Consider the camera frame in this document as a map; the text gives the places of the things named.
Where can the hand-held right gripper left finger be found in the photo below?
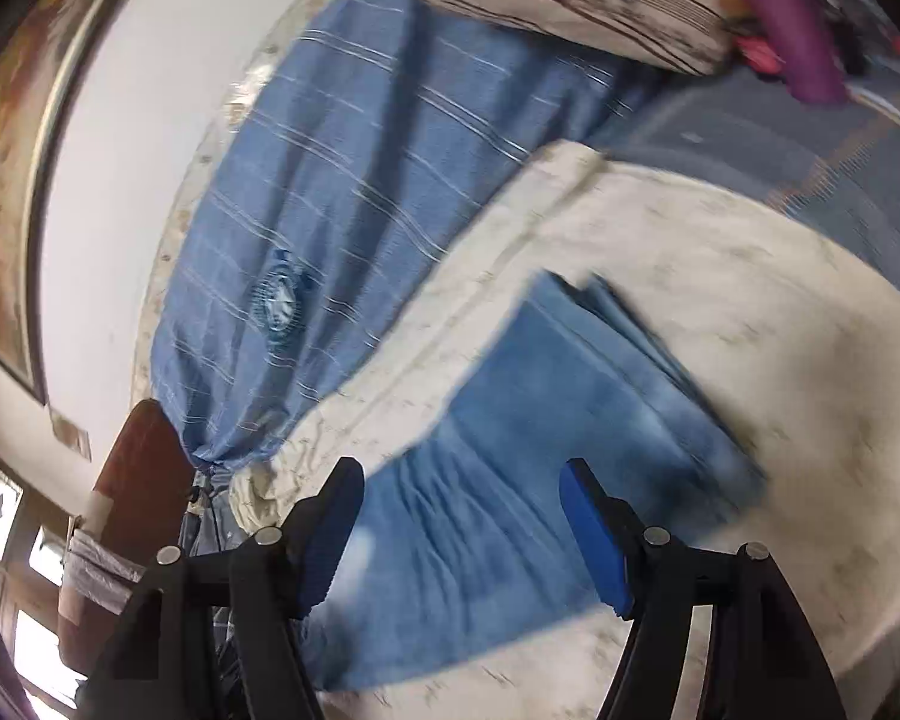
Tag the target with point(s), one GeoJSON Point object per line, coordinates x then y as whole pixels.
{"type": "Point", "coordinates": [322, 540]}

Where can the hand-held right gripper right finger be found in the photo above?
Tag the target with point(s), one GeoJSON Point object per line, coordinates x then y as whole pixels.
{"type": "Point", "coordinates": [592, 532]}

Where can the blue denim pants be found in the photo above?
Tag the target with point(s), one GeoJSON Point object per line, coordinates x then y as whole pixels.
{"type": "Point", "coordinates": [495, 465]}

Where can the reddish wooden headboard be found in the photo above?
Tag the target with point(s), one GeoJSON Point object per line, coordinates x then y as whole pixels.
{"type": "Point", "coordinates": [142, 480]}

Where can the plastic-wrapped bundle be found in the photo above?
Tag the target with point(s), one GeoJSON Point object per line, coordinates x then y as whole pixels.
{"type": "Point", "coordinates": [94, 562]}

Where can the cream leaf-print blanket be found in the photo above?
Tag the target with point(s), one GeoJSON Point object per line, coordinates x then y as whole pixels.
{"type": "Point", "coordinates": [720, 277]}

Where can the window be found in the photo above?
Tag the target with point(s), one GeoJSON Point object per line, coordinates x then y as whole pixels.
{"type": "Point", "coordinates": [15, 540]}

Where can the blue striped bedsheet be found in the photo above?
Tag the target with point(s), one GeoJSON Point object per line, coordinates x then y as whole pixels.
{"type": "Point", "coordinates": [345, 127]}

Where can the striped beige pillow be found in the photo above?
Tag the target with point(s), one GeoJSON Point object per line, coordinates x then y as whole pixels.
{"type": "Point", "coordinates": [607, 7]}

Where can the purple bottle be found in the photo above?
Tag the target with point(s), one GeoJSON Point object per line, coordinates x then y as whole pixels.
{"type": "Point", "coordinates": [787, 15]}

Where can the framed wall picture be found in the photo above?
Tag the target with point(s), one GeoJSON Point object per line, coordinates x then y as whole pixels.
{"type": "Point", "coordinates": [7, 202]}

